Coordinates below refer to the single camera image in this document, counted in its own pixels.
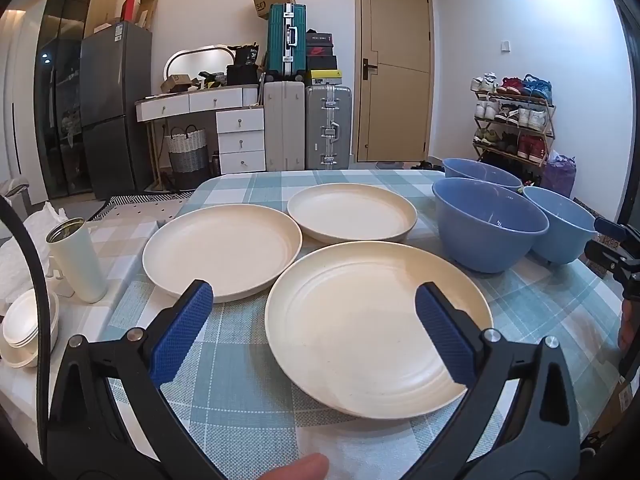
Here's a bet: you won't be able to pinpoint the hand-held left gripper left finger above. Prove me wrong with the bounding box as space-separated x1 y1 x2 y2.
46 280 226 480

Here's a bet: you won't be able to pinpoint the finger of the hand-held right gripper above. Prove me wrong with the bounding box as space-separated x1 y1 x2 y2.
594 217 640 250
585 239 640 302

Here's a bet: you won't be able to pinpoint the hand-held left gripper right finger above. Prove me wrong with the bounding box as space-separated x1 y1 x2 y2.
416 282 593 480

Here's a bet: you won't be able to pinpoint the light blue bowl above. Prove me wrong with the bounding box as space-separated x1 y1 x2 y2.
522 186 601 266

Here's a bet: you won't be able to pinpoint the cream plate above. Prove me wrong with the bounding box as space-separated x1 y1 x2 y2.
287 183 418 245
265 241 495 421
142 203 303 304

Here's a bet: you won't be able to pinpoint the person's right hand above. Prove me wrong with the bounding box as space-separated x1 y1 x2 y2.
618 299 640 376

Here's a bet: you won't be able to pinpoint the person's left hand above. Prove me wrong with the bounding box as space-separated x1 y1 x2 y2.
247 452 331 480

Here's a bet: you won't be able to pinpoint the checked tablecloth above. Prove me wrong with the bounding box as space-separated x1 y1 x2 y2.
95 169 631 480

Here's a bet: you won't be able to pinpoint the purple bag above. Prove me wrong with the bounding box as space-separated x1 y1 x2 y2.
542 154 577 198

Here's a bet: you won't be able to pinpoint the rows of shoes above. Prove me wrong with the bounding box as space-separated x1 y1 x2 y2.
471 72 555 161

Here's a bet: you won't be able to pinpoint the white tumbler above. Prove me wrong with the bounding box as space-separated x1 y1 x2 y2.
46 217 107 304

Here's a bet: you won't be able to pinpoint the brown cardboard box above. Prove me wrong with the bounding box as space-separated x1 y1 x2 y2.
592 377 640 453

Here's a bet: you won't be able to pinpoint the woven laundry basket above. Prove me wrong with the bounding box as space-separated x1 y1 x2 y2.
166 125 208 191

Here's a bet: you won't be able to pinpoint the white plastic bag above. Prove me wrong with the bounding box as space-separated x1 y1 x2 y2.
0 201 68 306

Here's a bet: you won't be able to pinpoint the white dressing table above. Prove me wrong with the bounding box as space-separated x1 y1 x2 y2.
136 85 266 191

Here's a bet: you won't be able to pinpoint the beige suitcase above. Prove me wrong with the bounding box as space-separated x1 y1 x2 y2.
263 80 306 172

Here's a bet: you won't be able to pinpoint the grey refrigerator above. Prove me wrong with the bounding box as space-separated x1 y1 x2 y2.
80 21 153 200

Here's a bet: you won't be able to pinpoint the silver suitcase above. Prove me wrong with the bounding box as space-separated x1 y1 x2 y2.
305 85 352 171

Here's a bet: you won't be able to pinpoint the small cardboard box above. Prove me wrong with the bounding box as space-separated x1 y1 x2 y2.
161 74 193 94

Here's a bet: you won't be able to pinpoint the black bag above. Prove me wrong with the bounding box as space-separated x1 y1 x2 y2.
226 44 262 86

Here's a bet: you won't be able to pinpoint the oval mirror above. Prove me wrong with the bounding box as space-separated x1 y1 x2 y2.
165 45 238 86

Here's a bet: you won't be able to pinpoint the black glass cabinet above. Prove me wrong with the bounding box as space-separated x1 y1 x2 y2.
32 0 123 200

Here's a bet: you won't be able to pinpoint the wooden door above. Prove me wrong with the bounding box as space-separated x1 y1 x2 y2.
354 0 433 163

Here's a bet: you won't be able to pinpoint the teal suitcase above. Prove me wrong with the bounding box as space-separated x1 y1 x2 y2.
266 3 307 81

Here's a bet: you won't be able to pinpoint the flat cardboard pieces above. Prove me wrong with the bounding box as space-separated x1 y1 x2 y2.
137 0 159 31

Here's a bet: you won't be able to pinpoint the open cardboard box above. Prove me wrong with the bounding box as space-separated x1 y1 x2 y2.
251 0 298 21

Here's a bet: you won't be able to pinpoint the black cable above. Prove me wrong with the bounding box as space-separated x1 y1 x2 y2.
0 194 57 411

